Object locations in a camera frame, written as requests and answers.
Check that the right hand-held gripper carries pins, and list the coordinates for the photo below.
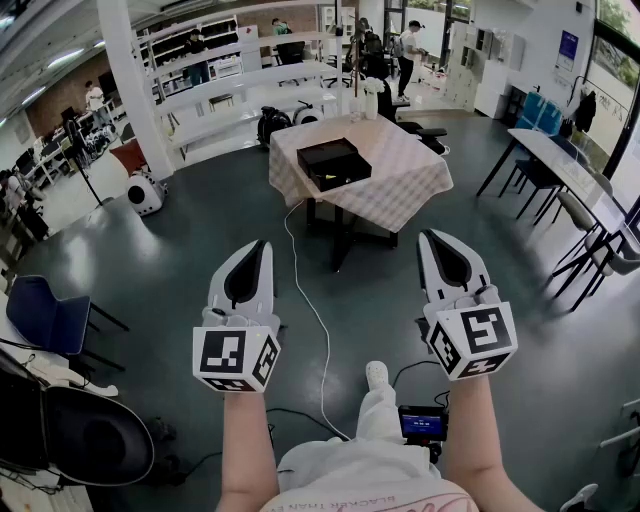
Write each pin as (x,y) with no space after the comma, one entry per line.
(487,330)

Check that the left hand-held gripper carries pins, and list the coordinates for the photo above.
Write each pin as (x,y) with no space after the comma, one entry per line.
(225,352)

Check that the black box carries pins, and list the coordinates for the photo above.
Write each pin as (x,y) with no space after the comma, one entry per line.
(325,150)

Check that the person's right forearm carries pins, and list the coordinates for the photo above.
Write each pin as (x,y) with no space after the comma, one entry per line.
(470,430)

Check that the person's left forearm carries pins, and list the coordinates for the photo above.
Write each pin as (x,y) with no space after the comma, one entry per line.
(247,440)

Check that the blue plastic box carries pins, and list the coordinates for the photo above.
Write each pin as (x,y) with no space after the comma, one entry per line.
(540,112)

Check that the black table base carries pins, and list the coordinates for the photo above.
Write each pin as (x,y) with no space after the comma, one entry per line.
(345,235)

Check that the pink checkered tablecloth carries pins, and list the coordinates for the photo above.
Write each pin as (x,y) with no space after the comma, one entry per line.
(400,170)

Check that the dark chair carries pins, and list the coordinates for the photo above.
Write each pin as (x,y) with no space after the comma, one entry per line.
(537,180)

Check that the white perforated clog shoe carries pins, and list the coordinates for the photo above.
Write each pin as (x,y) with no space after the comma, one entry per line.
(377,375)

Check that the white pet carrier backpack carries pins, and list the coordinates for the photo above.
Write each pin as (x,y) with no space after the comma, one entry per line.
(307,115)
(142,195)

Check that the black office chair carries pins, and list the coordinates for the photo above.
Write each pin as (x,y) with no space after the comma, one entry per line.
(425,134)

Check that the black monitor device blue screen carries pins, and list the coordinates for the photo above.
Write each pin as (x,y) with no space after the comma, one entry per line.
(422,424)

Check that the long white table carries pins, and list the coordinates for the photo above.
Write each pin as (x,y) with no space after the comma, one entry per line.
(565,165)

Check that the black pet carrier backpack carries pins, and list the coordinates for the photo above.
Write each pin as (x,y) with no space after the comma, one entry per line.
(272,125)

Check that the red-orange chair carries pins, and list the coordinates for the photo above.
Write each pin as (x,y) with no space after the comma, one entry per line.
(131,156)

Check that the white vase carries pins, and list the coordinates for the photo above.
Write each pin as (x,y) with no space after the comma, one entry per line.
(371,107)

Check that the clear drinking glass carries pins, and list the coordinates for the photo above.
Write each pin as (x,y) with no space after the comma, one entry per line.
(355,112)

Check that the person's white trousers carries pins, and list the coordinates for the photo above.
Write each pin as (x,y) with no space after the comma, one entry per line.
(375,450)

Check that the white locker cabinet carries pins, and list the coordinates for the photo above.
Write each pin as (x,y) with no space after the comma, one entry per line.
(487,75)

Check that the black tripod stand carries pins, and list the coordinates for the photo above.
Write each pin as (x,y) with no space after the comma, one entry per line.
(82,165)

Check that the blue chair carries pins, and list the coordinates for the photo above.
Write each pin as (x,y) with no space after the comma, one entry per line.
(47,315)

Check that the black hanging jacket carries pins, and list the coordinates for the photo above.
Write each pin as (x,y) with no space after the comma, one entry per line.
(586,111)

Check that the black round case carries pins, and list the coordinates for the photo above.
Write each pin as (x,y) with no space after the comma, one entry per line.
(95,435)

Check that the person's pink printed shirt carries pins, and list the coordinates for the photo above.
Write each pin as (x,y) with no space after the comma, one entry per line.
(370,500)

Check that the blue wall poster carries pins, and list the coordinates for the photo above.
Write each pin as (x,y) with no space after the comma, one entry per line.
(567,50)

